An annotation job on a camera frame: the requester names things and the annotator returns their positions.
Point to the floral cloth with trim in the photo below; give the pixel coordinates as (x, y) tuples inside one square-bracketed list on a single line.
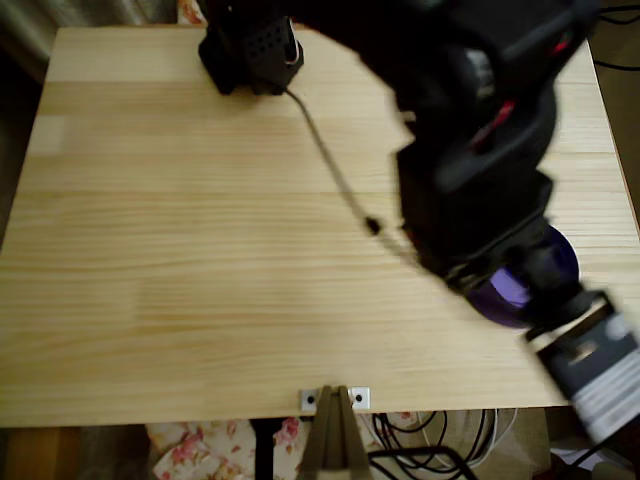
[(192, 12)]

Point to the black table leg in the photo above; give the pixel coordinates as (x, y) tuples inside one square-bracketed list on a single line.
[(265, 450)]

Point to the purple round bowl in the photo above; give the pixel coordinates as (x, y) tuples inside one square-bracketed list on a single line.
[(505, 300)]

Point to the black gripper with labelled servo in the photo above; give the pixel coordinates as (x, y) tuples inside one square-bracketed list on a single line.
[(542, 295)]

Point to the silver metal bracket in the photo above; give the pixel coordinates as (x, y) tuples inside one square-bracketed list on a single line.
[(361, 398)]

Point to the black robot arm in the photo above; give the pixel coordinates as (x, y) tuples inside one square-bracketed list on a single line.
[(450, 100)]

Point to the floral patterned cloth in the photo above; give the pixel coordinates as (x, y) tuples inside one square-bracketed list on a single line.
[(200, 450)]

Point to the olive camera stand post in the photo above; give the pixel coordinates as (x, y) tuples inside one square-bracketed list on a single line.
[(335, 440)]

